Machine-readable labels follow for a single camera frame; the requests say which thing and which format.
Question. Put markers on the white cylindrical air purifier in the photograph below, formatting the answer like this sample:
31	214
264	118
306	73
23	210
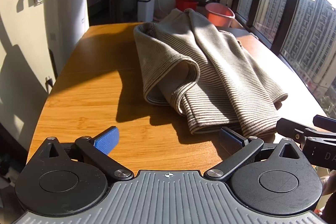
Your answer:
68	16

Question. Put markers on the pink plastic basin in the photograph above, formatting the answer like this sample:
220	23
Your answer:
220	15

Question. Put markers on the apartment buildings outside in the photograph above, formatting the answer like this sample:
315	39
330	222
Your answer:
312	37

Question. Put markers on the red bucket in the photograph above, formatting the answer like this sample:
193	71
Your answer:
185	3

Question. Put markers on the black wall plug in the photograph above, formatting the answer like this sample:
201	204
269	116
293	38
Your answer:
49	83

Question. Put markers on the beige striped garment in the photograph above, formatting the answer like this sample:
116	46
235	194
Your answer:
210	66

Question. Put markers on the white trash bin black lid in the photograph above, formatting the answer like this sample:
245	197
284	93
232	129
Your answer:
146	7

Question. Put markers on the person's right hand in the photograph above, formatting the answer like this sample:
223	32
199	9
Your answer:
329	183

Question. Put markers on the black window frame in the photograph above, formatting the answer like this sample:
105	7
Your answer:
287	11

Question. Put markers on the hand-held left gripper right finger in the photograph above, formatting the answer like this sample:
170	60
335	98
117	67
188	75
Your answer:
231	142

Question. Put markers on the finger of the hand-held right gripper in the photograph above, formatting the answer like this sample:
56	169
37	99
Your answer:
290	127
325	122

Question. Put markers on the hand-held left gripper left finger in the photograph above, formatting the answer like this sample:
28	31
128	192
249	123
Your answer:
106	140

